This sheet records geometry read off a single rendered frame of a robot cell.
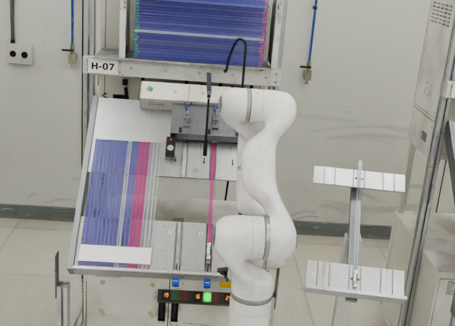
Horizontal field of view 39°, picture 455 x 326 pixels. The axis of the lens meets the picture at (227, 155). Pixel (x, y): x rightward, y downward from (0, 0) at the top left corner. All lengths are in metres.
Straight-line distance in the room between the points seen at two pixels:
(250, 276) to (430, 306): 1.26
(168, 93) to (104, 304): 0.91
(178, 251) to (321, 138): 2.08
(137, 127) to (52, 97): 1.71
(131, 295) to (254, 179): 1.09
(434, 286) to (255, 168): 1.29
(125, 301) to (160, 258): 0.46
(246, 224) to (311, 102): 2.47
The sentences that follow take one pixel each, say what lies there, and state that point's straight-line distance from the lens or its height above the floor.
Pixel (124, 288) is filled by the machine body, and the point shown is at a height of 0.47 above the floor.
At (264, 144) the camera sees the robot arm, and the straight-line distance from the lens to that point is 1.79.
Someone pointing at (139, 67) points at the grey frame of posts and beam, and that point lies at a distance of 2.53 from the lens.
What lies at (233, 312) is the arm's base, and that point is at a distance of 1.84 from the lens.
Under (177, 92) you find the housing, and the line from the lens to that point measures 2.51.
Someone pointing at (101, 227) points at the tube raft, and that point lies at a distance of 2.34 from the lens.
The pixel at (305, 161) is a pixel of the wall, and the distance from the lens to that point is 4.23.
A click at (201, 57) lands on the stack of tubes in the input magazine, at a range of 2.48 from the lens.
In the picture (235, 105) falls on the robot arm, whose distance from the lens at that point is 1.82.
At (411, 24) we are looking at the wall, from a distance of 4.18.
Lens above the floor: 1.82
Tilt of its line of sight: 18 degrees down
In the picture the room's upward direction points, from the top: 5 degrees clockwise
